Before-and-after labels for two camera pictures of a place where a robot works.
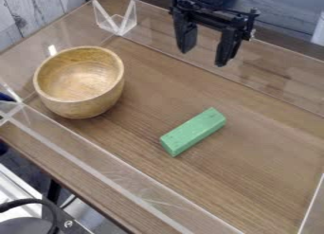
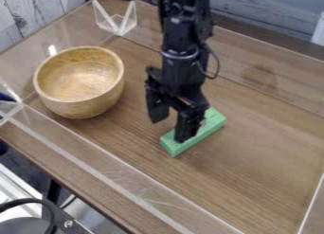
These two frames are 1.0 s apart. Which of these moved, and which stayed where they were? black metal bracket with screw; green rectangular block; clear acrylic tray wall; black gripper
Moved: black gripper
Stayed: clear acrylic tray wall; green rectangular block; black metal bracket with screw
